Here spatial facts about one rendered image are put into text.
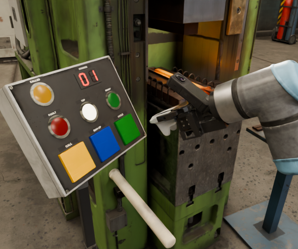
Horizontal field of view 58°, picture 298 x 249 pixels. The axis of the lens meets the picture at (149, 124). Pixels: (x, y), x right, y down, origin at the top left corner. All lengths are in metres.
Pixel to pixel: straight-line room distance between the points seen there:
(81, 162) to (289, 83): 0.48
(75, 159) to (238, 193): 1.67
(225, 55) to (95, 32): 0.68
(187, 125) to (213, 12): 0.57
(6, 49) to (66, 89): 5.61
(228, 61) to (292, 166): 0.94
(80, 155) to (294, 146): 0.47
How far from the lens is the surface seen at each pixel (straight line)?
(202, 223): 1.68
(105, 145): 0.73
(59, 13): 1.36
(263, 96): 0.55
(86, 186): 0.93
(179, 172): 1.20
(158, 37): 1.55
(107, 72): 0.82
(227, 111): 0.58
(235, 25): 1.40
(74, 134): 0.69
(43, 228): 1.98
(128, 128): 0.80
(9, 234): 2.03
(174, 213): 1.36
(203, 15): 1.08
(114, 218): 1.36
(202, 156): 1.25
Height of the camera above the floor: 1.39
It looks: 27 degrees down
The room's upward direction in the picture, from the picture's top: straight up
